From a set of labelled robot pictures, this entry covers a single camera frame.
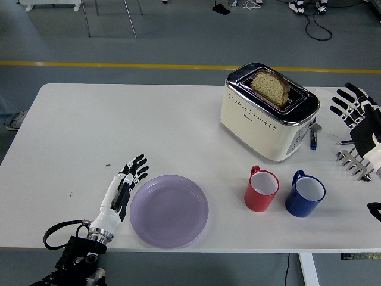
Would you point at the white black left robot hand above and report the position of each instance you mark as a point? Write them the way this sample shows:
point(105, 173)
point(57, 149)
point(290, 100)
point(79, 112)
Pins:
point(108, 214)

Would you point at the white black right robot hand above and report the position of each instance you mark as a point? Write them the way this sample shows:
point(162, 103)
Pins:
point(364, 134)

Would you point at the purple plastic plate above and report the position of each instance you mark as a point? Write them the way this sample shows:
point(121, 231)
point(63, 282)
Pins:
point(169, 211)

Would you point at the brown bread slice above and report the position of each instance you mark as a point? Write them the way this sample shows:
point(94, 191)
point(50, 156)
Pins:
point(269, 88)

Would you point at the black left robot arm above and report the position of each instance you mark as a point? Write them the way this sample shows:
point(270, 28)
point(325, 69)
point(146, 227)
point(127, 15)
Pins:
point(80, 256)

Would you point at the silver black ballpoint pen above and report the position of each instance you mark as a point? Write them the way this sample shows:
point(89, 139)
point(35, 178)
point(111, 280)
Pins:
point(345, 142)

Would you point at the silver metal toast rack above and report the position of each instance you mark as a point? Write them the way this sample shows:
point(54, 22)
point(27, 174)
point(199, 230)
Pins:
point(354, 165)

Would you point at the white paper sheet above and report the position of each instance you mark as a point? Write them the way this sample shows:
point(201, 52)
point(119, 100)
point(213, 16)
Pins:
point(327, 119)

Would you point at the blue marker pen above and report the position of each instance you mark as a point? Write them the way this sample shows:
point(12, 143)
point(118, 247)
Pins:
point(313, 140)

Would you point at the blue enamel mug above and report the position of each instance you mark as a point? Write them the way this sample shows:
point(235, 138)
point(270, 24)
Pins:
point(299, 207)

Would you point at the cream chrome two-slot toaster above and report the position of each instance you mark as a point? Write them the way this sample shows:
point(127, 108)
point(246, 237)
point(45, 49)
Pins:
point(256, 131)

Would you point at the black table control panel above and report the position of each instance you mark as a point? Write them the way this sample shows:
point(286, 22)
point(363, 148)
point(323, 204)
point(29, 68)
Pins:
point(361, 256)

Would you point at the red enamel mug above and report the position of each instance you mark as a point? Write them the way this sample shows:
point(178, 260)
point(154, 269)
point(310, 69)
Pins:
point(257, 202)

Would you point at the person's grey shoe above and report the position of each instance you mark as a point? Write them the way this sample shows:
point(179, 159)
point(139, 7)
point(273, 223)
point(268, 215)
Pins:
point(16, 122)

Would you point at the person's white black shoe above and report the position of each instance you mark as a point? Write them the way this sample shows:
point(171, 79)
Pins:
point(321, 7)
point(296, 6)

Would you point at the white table leg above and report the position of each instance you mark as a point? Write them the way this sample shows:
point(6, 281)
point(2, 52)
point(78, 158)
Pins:
point(309, 269)

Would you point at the person's leg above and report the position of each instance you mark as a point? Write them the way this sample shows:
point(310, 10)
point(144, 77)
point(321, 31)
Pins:
point(4, 108)

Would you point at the black floor pedal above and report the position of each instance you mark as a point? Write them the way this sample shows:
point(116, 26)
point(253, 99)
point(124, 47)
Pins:
point(221, 9)

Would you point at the white stand base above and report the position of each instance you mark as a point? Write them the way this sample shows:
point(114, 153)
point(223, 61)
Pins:
point(29, 6)

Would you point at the grey metal chair frame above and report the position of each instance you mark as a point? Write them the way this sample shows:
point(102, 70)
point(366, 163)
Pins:
point(131, 21)

